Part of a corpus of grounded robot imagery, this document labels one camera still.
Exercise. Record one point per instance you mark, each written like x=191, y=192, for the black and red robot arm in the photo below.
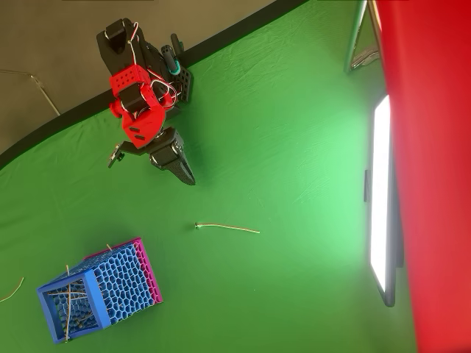
x=117, y=46

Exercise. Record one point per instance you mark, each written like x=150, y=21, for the blue and magenta lattice basket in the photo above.
x=121, y=283

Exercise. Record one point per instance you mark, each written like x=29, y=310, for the green cloth with black border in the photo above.
x=257, y=147

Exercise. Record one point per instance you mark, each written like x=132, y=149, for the bright white light panel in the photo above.
x=379, y=191

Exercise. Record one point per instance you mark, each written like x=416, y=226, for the large red blurred object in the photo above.
x=434, y=165

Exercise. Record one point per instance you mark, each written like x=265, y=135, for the small wrist camera on mount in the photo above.
x=115, y=154

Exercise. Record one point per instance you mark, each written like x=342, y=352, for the metal stand frame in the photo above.
x=354, y=40

